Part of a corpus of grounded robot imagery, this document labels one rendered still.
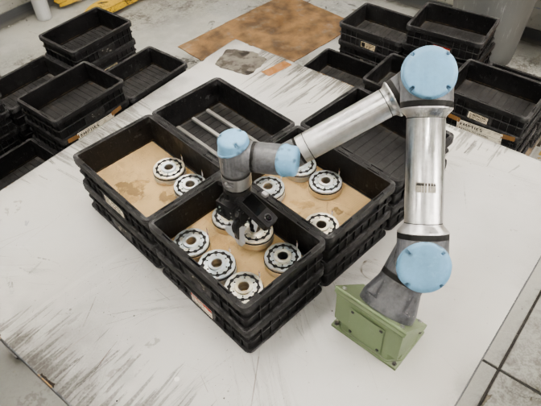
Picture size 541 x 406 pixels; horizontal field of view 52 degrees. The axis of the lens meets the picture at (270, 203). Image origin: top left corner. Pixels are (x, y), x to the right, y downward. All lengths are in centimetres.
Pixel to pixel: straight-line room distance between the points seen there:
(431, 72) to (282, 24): 310
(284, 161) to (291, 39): 286
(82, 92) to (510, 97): 205
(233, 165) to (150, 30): 314
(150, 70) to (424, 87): 216
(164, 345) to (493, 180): 122
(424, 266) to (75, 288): 103
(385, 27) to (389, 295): 233
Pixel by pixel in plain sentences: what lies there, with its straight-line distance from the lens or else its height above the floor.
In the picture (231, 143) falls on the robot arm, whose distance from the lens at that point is 128.
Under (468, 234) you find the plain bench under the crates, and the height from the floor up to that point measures 70.
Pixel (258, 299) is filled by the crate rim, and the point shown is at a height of 93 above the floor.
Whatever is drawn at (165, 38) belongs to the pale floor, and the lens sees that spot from 424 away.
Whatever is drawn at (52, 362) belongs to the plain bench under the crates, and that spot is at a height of 70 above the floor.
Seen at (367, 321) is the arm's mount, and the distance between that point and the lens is 144.
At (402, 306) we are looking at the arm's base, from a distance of 141.
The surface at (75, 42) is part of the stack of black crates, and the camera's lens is 335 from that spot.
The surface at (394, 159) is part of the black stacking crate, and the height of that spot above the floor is 83.
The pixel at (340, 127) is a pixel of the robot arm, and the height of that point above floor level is 118.
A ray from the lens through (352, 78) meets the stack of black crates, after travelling 322.
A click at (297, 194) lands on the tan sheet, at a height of 83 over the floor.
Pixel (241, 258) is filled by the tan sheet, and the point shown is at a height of 83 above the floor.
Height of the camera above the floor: 205
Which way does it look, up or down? 46 degrees down
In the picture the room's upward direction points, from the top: 2 degrees counter-clockwise
